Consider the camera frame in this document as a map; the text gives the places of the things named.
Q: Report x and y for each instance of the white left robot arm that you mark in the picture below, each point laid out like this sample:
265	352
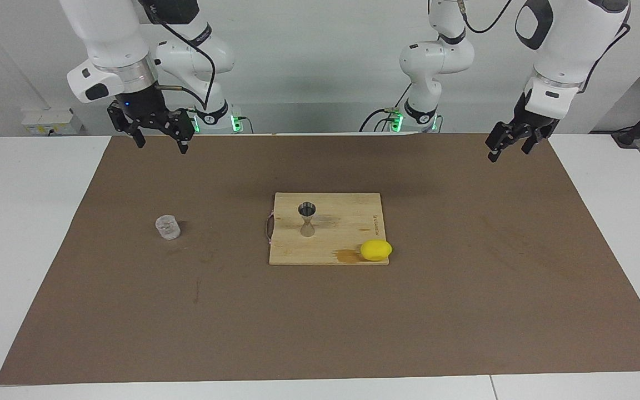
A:
570	33

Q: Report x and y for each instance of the wooden cutting board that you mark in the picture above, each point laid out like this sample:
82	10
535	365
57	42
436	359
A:
348	228

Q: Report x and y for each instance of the steel double jigger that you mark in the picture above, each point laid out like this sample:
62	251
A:
307	228

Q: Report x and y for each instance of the clear glass cup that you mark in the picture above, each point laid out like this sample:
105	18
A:
167	228

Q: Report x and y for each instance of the yellow lemon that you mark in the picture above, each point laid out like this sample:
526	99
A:
376	250

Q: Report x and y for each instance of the brown table mat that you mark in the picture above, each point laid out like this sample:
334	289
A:
320	322

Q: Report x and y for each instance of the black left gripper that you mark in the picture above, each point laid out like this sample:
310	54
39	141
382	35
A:
534	123

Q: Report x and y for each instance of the white wall power strip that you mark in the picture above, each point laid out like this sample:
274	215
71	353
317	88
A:
48	122

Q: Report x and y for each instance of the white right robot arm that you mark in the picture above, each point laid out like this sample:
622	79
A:
109	33

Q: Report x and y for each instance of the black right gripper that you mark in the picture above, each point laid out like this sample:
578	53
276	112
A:
145	108

